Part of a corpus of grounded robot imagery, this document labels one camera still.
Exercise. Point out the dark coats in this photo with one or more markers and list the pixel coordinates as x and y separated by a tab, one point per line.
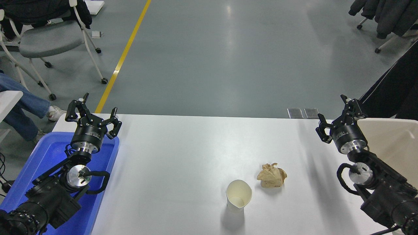
388	14

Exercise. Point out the large pale bin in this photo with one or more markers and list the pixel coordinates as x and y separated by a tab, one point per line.
392	140

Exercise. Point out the small grey floor box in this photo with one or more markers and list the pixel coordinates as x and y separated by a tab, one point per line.
96	34

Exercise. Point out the white wheeled chair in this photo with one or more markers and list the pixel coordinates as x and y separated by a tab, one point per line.
385	42

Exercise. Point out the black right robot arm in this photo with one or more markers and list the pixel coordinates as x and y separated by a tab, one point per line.
388	199

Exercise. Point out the white flat board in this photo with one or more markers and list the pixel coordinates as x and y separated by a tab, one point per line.
94	6

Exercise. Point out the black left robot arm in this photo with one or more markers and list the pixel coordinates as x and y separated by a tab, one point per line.
49	199

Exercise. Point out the grey chair with white frame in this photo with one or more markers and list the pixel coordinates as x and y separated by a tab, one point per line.
49	39

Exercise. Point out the metal floor plate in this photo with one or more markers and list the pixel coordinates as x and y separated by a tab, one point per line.
311	113
295	113

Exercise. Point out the white paper cup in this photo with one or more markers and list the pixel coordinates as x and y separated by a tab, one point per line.
235	204

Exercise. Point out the blue plastic tray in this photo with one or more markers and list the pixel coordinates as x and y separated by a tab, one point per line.
42	156

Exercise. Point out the crumpled tan paper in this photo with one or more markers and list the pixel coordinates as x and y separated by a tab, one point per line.
271	178

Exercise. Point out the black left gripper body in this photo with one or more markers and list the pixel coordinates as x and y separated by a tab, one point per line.
88	133

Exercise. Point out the black jacket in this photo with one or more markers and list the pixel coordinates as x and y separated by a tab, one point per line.
32	9

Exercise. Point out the small white table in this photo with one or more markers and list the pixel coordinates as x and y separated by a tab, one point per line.
8	101

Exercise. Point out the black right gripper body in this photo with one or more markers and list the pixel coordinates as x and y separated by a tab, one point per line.
347	133

